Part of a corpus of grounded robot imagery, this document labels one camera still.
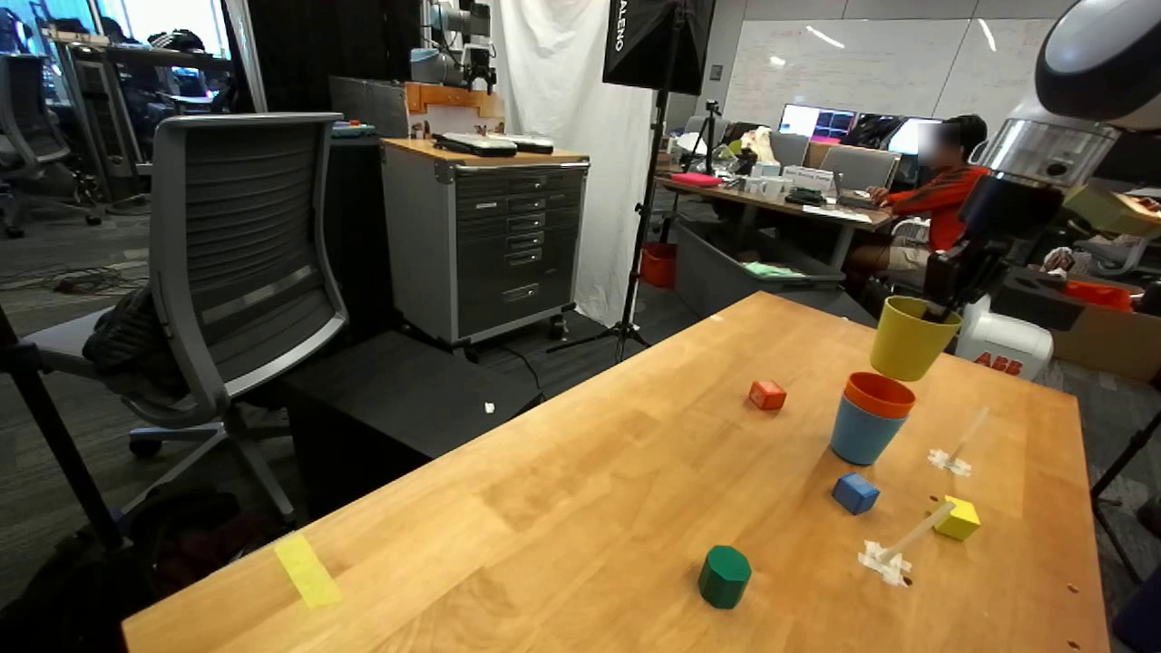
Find wooden background desk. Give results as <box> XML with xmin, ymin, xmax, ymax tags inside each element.
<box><xmin>657</xmin><ymin>173</ymin><xmax>893</xmax><ymax>272</ymax></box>

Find black light stand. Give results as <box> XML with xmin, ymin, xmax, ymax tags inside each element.
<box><xmin>548</xmin><ymin>88</ymin><xmax>683</xmax><ymax>354</ymax></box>

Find red cube block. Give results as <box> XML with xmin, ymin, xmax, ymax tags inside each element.
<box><xmin>744</xmin><ymin>378</ymin><xmax>791</xmax><ymax>417</ymax></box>

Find black low platform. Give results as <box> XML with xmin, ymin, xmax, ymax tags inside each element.
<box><xmin>282</xmin><ymin>310</ymin><xmax>646</xmax><ymax>486</ymax></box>

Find green cylinder block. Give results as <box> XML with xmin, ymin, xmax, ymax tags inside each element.
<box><xmin>693</xmin><ymin>541</ymin><xmax>755</xmax><ymax>614</ymax></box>

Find black tripod leg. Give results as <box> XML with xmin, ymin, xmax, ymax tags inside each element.
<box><xmin>0</xmin><ymin>303</ymin><xmax>131</xmax><ymax>554</ymax></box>

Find yellow cube block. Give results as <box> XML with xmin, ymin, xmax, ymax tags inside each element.
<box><xmin>924</xmin><ymin>489</ymin><xmax>988</xmax><ymax>545</ymax></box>

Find white curtain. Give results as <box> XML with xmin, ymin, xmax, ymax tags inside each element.
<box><xmin>486</xmin><ymin>0</ymin><xmax>663</xmax><ymax>331</ymax></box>

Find grey drawer cabinet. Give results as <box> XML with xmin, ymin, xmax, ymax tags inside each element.
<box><xmin>376</xmin><ymin>135</ymin><xmax>596</xmax><ymax>352</ymax></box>

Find yellow tape strip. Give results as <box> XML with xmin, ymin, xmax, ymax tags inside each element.
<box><xmin>267</xmin><ymin>529</ymin><xmax>350</xmax><ymax>614</ymax></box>

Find white stick with tape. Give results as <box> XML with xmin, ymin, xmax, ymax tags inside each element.
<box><xmin>856</xmin><ymin>502</ymin><xmax>957</xmax><ymax>591</ymax></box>
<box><xmin>924</xmin><ymin>404</ymin><xmax>995</xmax><ymax>482</ymax></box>

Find red bucket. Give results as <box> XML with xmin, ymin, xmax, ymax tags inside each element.
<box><xmin>635</xmin><ymin>235</ymin><xmax>683</xmax><ymax>295</ymax></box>

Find blue plastic cup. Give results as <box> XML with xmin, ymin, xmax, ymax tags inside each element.
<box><xmin>827</xmin><ymin>395</ymin><xmax>906</xmax><ymax>470</ymax></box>

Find black device on cabinet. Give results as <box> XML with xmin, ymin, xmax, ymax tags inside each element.
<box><xmin>432</xmin><ymin>125</ymin><xmax>524</xmax><ymax>158</ymax></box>

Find blue cube block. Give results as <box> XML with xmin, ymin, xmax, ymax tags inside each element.
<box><xmin>832</xmin><ymin>470</ymin><xmax>882</xmax><ymax>517</ymax></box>

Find grey mesh office chair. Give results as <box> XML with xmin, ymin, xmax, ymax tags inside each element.
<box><xmin>13</xmin><ymin>108</ymin><xmax>356</xmax><ymax>521</ymax></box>

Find orange plastic cup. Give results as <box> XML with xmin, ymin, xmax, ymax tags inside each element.
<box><xmin>843</xmin><ymin>371</ymin><xmax>923</xmax><ymax>423</ymax></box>

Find yellow plastic cup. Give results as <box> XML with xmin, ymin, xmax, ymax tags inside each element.
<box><xmin>866</xmin><ymin>289</ymin><xmax>966</xmax><ymax>383</ymax></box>

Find person in red shirt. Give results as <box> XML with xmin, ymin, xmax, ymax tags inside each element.
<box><xmin>845</xmin><ymin>113</ymin><xmax>995</xmax><ymax>303</ymax></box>

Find black softbox light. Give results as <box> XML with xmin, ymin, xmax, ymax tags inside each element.
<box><xmin>600</xmin><ymin>0</ymin><xmax>717</xmax><ymax>98</ymax></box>

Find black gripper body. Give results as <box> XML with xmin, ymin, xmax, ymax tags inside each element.
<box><xmin>957</xmin><ymin>176</ymin><xmax>1068</xmax><ymax>266</ymax></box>

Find white ABB robot base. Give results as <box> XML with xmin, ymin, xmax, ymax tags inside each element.
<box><xmin>956</xmin><ymin>295</ymin><xmax>1060</xmax><ymax>381</ymax></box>

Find brown cardboard box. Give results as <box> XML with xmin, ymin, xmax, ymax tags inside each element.
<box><xmin>1050</xmin><ymin>301</ymin><xmax>1161</xmax><ymax>387</ymax></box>

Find dark background office chair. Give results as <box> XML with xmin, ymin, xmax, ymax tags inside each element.
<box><xmin>0</xmin><ymin>50</ymin><xmax>107</xmax><ymax>231</ymax></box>

